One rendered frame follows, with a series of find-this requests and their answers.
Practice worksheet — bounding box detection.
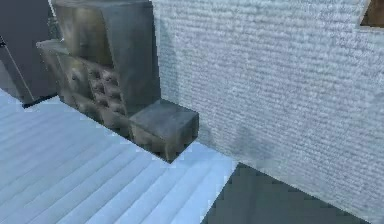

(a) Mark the brown wall opening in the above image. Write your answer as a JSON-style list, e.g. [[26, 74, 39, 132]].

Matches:
[[359, 0, 384, 29]]

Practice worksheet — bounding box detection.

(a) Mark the dark grey room door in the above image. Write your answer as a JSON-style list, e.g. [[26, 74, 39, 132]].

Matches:
[[0, 0, 62, 105]]

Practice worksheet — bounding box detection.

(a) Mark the grey brown stepped cupboard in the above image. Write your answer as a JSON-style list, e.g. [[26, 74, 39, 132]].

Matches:
[[35, 0, 200, 164]]

